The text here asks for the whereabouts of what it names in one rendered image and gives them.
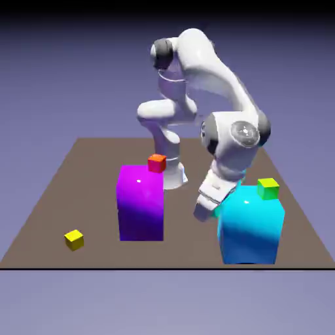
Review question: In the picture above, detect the small red cube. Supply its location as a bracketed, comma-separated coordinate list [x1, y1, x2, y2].
[147, 153, 168, 174]

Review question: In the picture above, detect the large cyan box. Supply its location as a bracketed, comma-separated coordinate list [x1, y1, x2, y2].
[213, 185, 286, 265]

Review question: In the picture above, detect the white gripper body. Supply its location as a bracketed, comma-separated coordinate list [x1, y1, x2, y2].
[192, 170, 243, 222]

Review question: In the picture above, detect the small yellow cube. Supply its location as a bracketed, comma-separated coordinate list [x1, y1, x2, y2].
[63, 229, 85, 252]

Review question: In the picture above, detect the large purple box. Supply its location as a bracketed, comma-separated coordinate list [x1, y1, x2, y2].
[116, 164, 165, 242]

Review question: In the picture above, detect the small green cube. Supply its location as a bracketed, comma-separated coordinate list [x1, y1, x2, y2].
[256, 177, 280, 201]

